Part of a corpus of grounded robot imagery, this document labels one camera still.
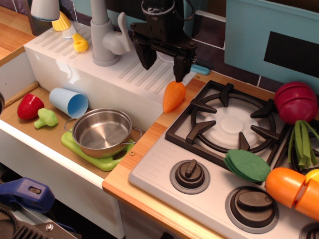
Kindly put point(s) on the large orange toy carrot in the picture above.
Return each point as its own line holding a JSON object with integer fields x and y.
{"x": 294, "y": 190}

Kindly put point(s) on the middle black stove knob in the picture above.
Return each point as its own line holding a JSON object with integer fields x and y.
{"x": 252, "y": 210}

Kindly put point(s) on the green felt beet stems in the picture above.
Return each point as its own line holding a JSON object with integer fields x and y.
{"x": 300, "y": 151}

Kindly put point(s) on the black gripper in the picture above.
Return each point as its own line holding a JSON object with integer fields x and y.
{"x": 164, "y": 32}

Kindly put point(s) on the yellow toy vegetable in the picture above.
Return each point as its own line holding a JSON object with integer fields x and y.
{"x": 312, "y": 175}

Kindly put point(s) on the green toy broccoli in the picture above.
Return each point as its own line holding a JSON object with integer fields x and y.
{"x": 46, "y": 118}

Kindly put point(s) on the white lamp shade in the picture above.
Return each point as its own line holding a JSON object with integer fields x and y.
{"x": 45, "y": 10}

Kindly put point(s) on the toy fork blue handle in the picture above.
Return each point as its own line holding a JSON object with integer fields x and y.
{"x": 194, "y": 68}

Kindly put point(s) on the small orange toy carrot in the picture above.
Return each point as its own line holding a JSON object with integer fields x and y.
{"x": 173, "y": 96}

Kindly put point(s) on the grey stove top panel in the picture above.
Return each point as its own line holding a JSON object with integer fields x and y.
{"x": 152, "y": 175}

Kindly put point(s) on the purple toy beet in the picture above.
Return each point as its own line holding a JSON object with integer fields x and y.
{"x": 296, "y": 101}

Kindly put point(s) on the white toy sink unit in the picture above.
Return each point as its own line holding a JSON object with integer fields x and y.
{"x": 49, "y": 61}

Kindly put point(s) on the red toy pepper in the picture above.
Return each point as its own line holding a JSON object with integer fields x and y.
{"x": 29, "y": 106}

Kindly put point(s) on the light blue plastic cup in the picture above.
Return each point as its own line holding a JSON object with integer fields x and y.
{"x": 72, "y": 103}

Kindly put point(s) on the yellow toy pear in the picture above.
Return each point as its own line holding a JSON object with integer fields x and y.
{"x": 80, "y": 44}

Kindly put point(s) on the left black stove knob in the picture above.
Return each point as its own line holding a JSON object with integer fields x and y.
{"x": 189, "y": 177}

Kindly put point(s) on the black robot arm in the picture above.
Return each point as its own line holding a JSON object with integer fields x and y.
{"x": 166, "y": 6}

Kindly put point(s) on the yellow toy corn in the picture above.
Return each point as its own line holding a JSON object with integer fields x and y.
{"x": 63, "y": 23}

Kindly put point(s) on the right black stove knob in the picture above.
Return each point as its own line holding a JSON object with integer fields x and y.
{"x": 310, "y": 231}

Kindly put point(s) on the green felt carrot leaves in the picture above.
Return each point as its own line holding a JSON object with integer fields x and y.
{"x": 247, "y": 165}

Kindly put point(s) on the green plastic cutting board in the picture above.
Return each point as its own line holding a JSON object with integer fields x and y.
{"x": 105, "y": 164}

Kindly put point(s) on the grey toy faucet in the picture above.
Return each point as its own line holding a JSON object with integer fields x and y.
{"x": 108, "y": 44}

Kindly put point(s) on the black stove grate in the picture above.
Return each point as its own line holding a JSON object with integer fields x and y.
{"x": 221, "y": 118}

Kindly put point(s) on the black stove knob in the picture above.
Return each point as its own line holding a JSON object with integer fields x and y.
{"x": 252, "y": 210}
{"x": 189, "y": 177}
{"x": 310, "y": 231}

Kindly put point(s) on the teal cabinet with black window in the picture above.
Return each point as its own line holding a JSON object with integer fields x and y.
{"x": 273, "y": 40}

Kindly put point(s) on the stainless steel pot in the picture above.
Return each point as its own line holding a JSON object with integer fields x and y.
{"x": 102, "y": 133}

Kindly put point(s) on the blue clamp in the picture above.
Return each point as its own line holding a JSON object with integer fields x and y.
{"x": 27, "y": 193}

